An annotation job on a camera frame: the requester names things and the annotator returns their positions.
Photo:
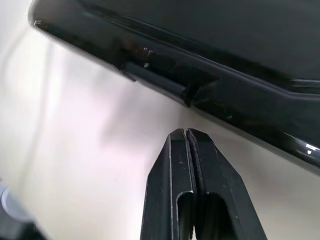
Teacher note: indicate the dark screwdriver bit case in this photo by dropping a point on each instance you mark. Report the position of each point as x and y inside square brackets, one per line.
[200, 62]

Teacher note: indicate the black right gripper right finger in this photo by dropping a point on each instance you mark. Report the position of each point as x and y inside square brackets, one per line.
[220, 200]

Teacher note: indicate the grey and black robot part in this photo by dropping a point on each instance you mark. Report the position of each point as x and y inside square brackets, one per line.
[12, 217]

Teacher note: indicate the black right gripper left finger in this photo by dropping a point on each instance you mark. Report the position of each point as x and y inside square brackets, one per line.
[170, 195]

